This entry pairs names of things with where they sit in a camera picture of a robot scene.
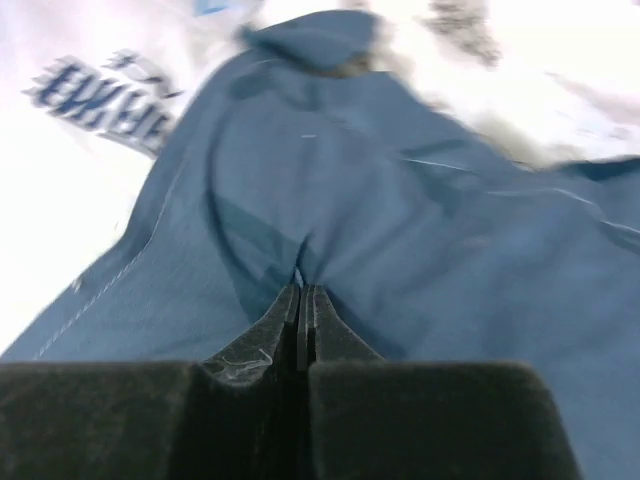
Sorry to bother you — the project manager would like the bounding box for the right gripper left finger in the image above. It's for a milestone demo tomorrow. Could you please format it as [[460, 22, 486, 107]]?
[[1, 286, 300, 480]]

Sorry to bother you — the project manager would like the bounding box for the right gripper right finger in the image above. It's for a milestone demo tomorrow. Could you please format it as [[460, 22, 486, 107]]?
[[297, 285, 581, 480]]

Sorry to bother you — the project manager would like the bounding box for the blue patterned pillowcase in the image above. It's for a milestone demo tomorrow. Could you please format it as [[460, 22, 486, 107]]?
[[3, 11, 639, 479]]

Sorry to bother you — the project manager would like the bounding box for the white pillow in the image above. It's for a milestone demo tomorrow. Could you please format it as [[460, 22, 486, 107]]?
[[1, 1, 639, 346]]

